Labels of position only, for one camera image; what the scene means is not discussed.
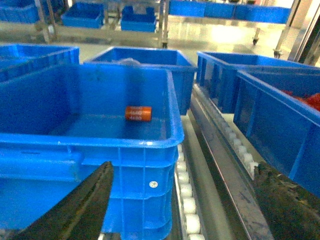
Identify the orange cylindrical cap 4680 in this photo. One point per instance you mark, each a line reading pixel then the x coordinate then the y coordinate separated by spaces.
pixel 138 113

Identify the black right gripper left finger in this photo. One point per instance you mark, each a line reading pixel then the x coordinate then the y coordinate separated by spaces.
pixel 79 215

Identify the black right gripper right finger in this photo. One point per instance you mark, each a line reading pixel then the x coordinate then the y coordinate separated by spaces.
pixel 291 212

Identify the red parts in bin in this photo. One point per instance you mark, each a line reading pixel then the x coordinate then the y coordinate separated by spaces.
pixel 312 101

